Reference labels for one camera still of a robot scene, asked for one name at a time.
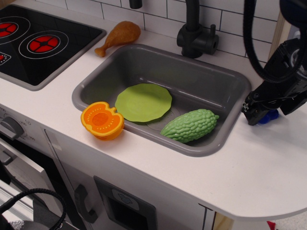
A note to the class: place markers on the green toy plate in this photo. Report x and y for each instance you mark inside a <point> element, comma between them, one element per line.
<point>143,102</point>

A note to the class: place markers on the green toy bitter melon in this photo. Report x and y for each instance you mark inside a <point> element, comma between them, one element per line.
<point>191,126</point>

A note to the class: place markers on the brown toy chicken drumstick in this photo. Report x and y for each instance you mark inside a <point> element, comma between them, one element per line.
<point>123,33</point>

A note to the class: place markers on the blue toy blueberries cluster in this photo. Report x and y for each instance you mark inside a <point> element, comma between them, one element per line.
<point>271,115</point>

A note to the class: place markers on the grey toy sink basin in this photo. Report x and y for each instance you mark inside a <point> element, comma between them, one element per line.
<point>192,85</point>

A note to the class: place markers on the black toy stovetop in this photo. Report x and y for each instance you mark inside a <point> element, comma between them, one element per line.
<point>36,47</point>

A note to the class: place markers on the black toy faucet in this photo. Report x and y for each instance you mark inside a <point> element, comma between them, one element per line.
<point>192,38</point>

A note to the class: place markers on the grey cabinet door handle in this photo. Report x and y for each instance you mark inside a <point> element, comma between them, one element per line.
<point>80,195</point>

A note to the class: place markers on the grey dishwasher panel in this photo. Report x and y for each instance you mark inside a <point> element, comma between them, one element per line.
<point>126,209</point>

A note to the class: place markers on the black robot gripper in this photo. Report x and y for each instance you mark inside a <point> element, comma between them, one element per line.
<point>288,95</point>

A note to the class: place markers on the grey oven knob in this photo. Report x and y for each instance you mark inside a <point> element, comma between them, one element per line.
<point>11,128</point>

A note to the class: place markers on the wooden side panel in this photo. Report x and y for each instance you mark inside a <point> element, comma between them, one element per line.
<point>281,33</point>

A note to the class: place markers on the orange toy pumpkin half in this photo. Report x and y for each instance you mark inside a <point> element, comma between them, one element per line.
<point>102,121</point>

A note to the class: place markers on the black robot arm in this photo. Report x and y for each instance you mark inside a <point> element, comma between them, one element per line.
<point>284,76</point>

